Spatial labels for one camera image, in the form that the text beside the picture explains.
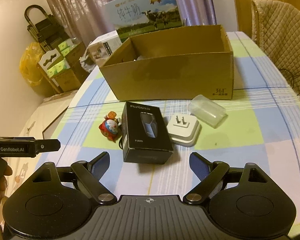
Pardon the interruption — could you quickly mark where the white power adapter plug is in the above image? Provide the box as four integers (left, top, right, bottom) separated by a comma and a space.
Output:
167, 113, 201, 147

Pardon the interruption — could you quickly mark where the red Doraemon toy figure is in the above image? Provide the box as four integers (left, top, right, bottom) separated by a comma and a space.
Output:
98, 111, 122, 142

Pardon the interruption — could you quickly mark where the translucent plastic cup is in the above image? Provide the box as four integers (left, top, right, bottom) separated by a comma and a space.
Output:
188, 95, 227, 128

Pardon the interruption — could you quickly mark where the black shaver box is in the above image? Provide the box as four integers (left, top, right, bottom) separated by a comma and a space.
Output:
121, 102, 173, 165

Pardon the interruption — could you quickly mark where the yellow plastic bag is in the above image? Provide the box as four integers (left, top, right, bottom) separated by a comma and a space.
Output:
19, 42, 54, 98

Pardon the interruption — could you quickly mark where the cardboard box with tissues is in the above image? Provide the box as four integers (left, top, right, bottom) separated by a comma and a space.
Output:
37, 42, 89, 94

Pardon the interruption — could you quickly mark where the large open cardboard box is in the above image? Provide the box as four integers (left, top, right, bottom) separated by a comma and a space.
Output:
100, 25, 234, 101

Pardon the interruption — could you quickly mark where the white plastic bag clutter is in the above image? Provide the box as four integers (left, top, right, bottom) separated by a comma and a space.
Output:
79, 48, 96, 73

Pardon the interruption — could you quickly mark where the black folding cart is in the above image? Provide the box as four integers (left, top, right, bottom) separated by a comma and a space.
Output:
24, 4, 70, 52

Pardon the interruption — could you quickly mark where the white appliance box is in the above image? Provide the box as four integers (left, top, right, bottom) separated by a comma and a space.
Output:
88, 30, 122, 67

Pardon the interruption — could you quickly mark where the pink curtain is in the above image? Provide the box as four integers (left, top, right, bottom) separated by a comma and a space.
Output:
47, 0, 217, 44

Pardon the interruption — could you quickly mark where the milk carton gift box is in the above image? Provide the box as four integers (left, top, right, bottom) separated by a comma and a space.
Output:
104, 0, 183, 42

